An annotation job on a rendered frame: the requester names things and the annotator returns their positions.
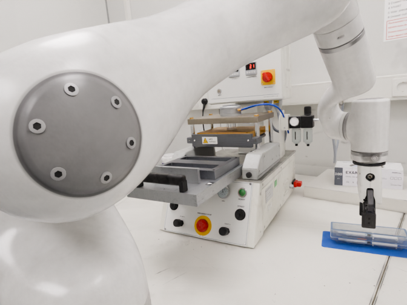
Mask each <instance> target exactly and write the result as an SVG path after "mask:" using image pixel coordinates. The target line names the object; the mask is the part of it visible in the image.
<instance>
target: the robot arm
mask: <svg viewBox="0 0 407 305"><path fill-rule="evenodd" d="M311 34H313V36H314V39H315V41H316V44H317V46H318V49H319V51H320V54H321V56H322V59H323V61H324V64H325V67H326V69H327V71H328V74H329V76H330V79H331V82H332V84H331V85H330V86H329V87H328V88H327V89H326V91H325V92H324V94H323V96H322V97H321V99H320V102H319V104H318V108H317V115H318V118H319V121H320V124H321V126H322V128H323V131H324V132H325V134H326V135H327V136H328V137H329V138H331V139H335V140H349V141H350V142H351V160H352V163H353V164H355V165H357V187H358V193H359V199H360V201H361V202H359V215H361V216H362V227H363V228H370V229H375V228H376V202H377V203H378V204H381V203H382V167H381V166H383V165H385V164H386V161H387V160H388V145H389V118H390V103H391V101H390V99H388V98H384V97H375V98H365V99H357V100H354V101H352V104H351V112H343V111H341V109H340V108H339V104H338V103H339V102H341V101H343V100H346V99H349V98H352V97H356V96H359V95H361V94H363V93H365V92H367V91H369V90H370V89H371V88H372V87H373V86H374V84H375V82H376V70H375V67H374V63H373V59H372V56H371V51H370V48H369V44H368V39H367V36H366V31H365V28H364V24H363V21H362V16H361V14H360V9H359V5H358V3H357V0H189V1H186V2H183V3H181V4H179V5H177V6H175V7H172V8H169V9H168V10H165V11H162V12H160V13H156V14H154V15H151V16H147V17H144V18H138V19H132V20H127V21H120V22H114V23H109V24H103V25H97V26H94V27H87V28H82V29H78V30H72V31H66V32H63V33H58V34H53V35H50V36H45V37H42V38H38V39H34V40H32V41H28V42H26V43H23V44H21V45H18V46H16V47H13V48H11V49H8V50H6V51H3V52H2V53H0V305H152V304H151V298H150V292H149V288H148V282H147V277H146V273H145V268H144V264H143V261H142V258H141V255H140V252H139V250H138V247H137V245H136V243H135V240H134V238H133V236H132V234H131V232H130V231H129V229H128V227H127V225H126V224H125V222H124V220H123V219H122V217H121V215H120V213H119V212H118V210H117V209H116V207H115V204H116V203H117V202H119V201H121V200H122V199H123V198H124V197H126V196H127V195H128V194H129V193H130V192H131V191H133V190H134V189H135V188H136V187H137V186H138V185H139V184H140V183H141V182H142V181H143V180H144V179H145V178H146V177H147V175H149V173H150V172H151V171H152V170H153V168H154V167H155V166H156V165H157V163H158V162H159V161H160V159H161V158H162V156H163V155H164V154H165V152H166V150H167V149H168V147H169V146H170V145H171V143H172V141H173V140H174V138H175V136H176V135H177V133H178V131H179V130H180V128H181V126H182V124H183V123H184V121H185V119H186V118H187V116H188V114H189V113H190V111H191V110H192V109H193V107H194V106H195V104H197V102H198V101H199V100H200V99H201V98H202V96H203V95H204V94H205V93H207V92H208V91H210V90H211V89H212V88H213V87H215V86H216V85H217V84H219V83H220V82H222V81H223V80H224V79H226V78H227V77H228V76H230V75H231V74H233V73H234V72H235V71H237V70H238V69H240V68H242V67H244V66H245V65H247V64H249V63H251V62H253V61H255V60H256V59H258V58H260V57H263V56H265V55H267V54H269V53H271V52H274V51H276V50H278V49H280V48H282V47H284V46H287V45H289V44H291V43H293V42H295V41H298V40H300V39H302V38H304V37H307V36H309V35H311Z"/></svg>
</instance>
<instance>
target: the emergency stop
mask: <svg viewBox="0 0 407 305"><path fill-rule="evenodd" d="M196 227H197V230H198V231H199V232H205V231H206V230H207V229H208V222H207V221H206V220H205V219H200V220H198V221H197V224H196Z"/></svg>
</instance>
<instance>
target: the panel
mask: <svg viewBox="0 0 407 305"><path fill-rule="evenodd" d="M227 187H229V189H230V195H229V197H228V198H225V199H223V198H220V197H219V196H218V194H217V193H216V194H215V195H213V196H212V197H211V198H209V199H208V200H207V201H205V202H203V203H202V204H201V205H199V206H198V207H195V206H187V205H178V204H177V208H176V209H171V208H170V203H167V210H166V215H165V222H164V230H163V231H169V232H175V233H178V234H184V235H189V236H193V237H199V238H204V239H208V240H214V241H219V242H223V243H229V244H234V245H238V246H243V247H247V241H248V230H249V223H250V212H251V201H252V194H253V182H240V181H233V182H232V183H230V184H229V185H228V186H227ZM240 189H244V190H245V195H244V196H240V195H239V190H240ZM237 210H242V211H243V212H244V218H243V219H240V220H239V219H237V218H236V217H235V212H236V211H237ZM175 219H180V220H183V222H184V224H183V226H180V227H175V226H174V225H173V221H174V220H175ZM200 219H205V220H206V221H207V222H208V229H207V230H206V231H205V232H199V231H198V230H197V227H196V224H197V221H198V220H200ZM221 227H226V228H229V230H230V233H229V234H228V235H226V236H221V235H220V234H219V229H220V228H221Z"/></svg>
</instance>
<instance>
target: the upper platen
mask: <svg viewBox="0 0 407 305"><path fill-rule="evenodd" d="M259 131H260V136H262V138H263V137H265V136H266V134H265V132H266V130H265V126H259ZM197 134H253V137H254V136H255V132H254V126H236V123H227V126H226V127H216V128H212V129H210V130H206V131H202V132H199V133H197Z"/></svg>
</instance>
